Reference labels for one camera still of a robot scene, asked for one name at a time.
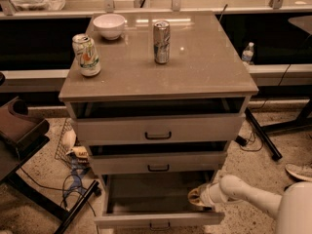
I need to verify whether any dark chair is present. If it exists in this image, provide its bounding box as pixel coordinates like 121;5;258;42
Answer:
0;71;101;234

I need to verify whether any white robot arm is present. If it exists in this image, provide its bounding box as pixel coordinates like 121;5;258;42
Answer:
188;175;312;234

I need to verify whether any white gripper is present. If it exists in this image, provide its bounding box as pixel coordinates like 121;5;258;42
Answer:
188;183;224;208

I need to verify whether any grey drawer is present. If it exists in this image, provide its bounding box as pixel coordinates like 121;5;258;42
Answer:
95;171;224;231
71;114;245;145
90;151;227;175

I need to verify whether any white ceramic bowl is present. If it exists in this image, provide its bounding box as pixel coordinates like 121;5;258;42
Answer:
93;14;126;40

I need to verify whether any white knit sneaker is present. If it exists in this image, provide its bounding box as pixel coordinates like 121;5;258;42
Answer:
285;164;312;182

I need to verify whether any grey drawer cabinet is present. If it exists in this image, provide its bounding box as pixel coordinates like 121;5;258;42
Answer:
58;11;259;200

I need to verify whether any wire mesh basket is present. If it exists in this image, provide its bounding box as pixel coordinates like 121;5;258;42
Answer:
55;119;89;167

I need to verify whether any black table leg frame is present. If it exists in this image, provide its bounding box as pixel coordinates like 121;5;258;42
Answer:
245;98;312;161

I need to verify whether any blue cable bundle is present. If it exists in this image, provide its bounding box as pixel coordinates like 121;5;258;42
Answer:
61;159;92;210

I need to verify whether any black power adapter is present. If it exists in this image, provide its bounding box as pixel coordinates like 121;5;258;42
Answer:
235;136;248;146

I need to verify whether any tall silver drink can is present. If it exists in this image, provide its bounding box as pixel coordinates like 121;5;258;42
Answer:
153;20;171;64

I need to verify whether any green white soda can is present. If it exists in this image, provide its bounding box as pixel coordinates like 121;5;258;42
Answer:
72;33;101;77

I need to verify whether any clear plastic water bottle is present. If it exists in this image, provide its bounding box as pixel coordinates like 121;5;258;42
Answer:
241;42;254;65

